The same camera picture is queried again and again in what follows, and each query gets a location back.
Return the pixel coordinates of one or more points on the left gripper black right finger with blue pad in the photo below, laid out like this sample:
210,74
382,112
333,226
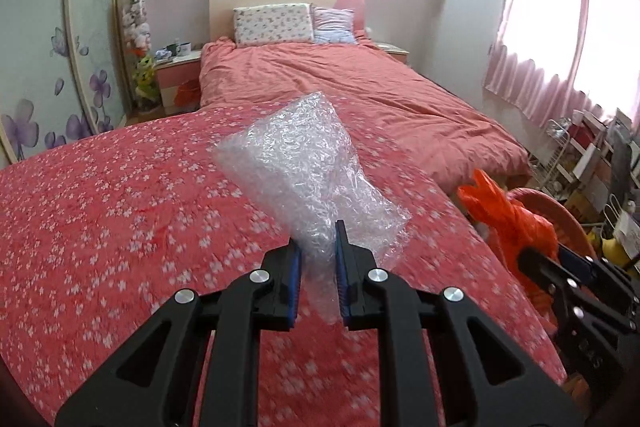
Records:
441,359

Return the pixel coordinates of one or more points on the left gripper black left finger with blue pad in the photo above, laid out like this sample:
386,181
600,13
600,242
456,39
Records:
196,360

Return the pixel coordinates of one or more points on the orange plastic bag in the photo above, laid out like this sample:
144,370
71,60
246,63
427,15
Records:
512,228

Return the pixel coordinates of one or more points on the bubble wrap sheet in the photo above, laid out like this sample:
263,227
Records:
299,165

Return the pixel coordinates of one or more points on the orange plastic laundry basket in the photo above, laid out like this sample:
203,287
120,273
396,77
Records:
569,231

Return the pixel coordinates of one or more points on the red floral table cover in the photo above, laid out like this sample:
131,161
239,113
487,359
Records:
97,234

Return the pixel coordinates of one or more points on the pink bed duvet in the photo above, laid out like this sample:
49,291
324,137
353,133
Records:
442,134

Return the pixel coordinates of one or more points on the pink window curtain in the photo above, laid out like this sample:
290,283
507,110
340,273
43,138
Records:
553,57

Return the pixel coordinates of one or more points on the plush toy display tube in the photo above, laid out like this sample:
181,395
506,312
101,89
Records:
136,32

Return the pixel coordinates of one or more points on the pink bedside table left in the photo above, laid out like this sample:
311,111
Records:
179,82

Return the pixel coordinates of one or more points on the green plush toy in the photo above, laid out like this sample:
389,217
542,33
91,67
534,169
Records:
146,90

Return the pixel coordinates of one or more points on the bedside table right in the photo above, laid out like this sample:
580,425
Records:
398,54

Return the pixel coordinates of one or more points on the wardrobe with purple flowers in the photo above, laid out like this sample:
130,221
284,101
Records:
61,74

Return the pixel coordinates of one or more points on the white mug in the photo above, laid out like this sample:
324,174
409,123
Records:
184,49

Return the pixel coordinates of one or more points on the floral white pillow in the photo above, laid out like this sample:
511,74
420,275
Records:
260,25

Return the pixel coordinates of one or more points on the pink striped pillow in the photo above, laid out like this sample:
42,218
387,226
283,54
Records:
333,25

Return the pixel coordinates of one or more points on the white wire shelf rack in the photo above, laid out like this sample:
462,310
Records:
591,167

